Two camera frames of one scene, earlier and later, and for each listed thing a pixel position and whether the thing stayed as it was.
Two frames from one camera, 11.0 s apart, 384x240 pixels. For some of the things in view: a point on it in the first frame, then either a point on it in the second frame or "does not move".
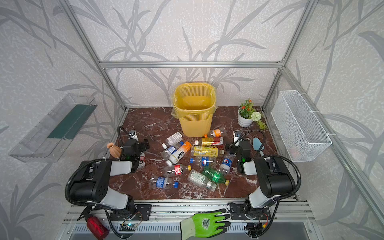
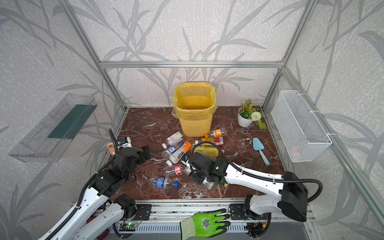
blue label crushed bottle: x=162 y=182 does not move
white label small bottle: x=173 y=139 does not move
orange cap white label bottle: x=179 y=153 does not move
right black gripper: x=237 y=148 to x=191 y=169
